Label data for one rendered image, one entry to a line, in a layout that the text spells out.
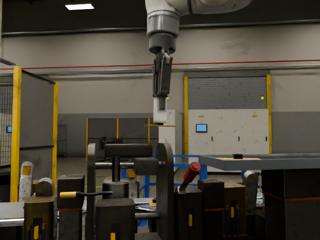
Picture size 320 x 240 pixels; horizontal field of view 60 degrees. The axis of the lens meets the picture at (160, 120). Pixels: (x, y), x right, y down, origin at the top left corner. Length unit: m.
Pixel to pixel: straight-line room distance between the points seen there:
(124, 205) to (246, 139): 8.30
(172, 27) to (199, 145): 7.90
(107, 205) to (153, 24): 0.48
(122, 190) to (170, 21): 0.45
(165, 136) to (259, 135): 2.83
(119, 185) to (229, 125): 8.14
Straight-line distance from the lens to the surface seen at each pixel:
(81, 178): 0.61
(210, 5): 0.76
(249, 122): 8.80
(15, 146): 3.55
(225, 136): 8.67
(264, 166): 0.53
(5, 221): 0.81
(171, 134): 8.58
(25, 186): 1.04
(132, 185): 0.99
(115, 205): 0.54
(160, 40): 0.77
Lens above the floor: 1.21
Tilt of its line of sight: 3 degrees up
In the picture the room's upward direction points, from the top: straight up
